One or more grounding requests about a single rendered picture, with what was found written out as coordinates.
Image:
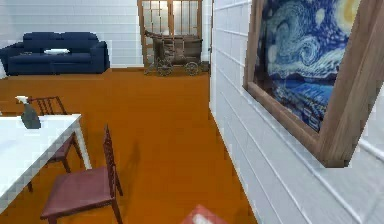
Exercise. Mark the dark blue sofa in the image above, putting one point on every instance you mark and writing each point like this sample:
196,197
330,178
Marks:
66,55

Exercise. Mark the dark red wooden chair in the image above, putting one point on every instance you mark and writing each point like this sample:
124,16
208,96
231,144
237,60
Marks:
60,150
83,190

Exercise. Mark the grey spray bottle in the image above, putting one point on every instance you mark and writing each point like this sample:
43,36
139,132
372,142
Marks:
30,116

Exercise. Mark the white dining table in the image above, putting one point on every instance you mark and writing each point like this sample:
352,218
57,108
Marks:
26,146

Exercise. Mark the red and white box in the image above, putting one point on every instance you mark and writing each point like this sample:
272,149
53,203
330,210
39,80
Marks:
201,216

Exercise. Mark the white flat object on sofa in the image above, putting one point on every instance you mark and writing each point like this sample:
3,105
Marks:
56,51

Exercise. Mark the blue swirling framed painting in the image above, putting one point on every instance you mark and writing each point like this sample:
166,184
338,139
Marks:
300,66

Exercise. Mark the wooden framed glass door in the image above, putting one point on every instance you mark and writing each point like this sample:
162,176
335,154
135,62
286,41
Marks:
171,20

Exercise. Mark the brown wooden wheeled cart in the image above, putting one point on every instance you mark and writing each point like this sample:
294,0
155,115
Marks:
176,50

